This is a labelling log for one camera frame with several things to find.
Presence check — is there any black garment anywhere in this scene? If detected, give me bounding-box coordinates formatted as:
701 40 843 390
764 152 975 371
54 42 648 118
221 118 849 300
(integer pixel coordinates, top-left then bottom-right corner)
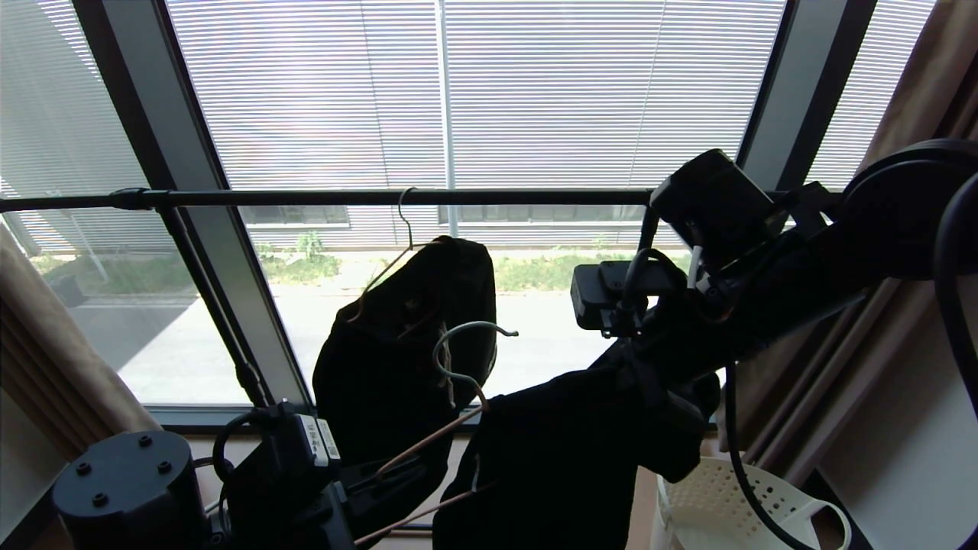
312 237 499 497
432 340 723 550

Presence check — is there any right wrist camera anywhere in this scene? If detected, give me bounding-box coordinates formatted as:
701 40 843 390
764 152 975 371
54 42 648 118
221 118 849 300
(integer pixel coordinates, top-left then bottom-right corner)
570 248 688 338

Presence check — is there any pink clothes hanger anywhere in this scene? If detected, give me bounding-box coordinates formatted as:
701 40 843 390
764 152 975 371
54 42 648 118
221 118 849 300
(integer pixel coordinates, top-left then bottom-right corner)
348 188 430 322
353 321 520 548

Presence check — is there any window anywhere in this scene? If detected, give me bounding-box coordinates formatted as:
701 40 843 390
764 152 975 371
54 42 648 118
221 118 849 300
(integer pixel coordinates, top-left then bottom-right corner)
0 0 937 429

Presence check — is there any black clothes rack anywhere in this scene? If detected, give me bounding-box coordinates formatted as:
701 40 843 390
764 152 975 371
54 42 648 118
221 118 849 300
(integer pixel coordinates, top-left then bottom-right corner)
0 186 841 413

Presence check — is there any white laundry basket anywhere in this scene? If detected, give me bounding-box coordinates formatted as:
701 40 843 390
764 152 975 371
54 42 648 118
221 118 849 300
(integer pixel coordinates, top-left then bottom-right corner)
656 457 853 550

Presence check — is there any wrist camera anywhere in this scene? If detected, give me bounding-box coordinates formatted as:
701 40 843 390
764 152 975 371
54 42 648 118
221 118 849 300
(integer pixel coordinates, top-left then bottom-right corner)
570 248 688 338
212 403 342 505

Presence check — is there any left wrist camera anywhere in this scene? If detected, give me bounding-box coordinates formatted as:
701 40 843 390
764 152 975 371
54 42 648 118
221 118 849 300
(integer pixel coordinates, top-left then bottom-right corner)
212 403 342 505

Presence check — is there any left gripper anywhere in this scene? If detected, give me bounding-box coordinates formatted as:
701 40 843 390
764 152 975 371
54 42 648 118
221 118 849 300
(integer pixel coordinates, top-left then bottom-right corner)
290 458 430 550

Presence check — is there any black cable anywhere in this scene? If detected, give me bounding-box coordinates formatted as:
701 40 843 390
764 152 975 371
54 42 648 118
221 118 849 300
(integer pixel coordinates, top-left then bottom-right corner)
722 172 978 550

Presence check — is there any brown curtain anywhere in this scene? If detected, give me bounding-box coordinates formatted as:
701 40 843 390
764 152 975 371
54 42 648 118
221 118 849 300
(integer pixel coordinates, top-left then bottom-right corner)
726 0 978 474
0 222 161 459

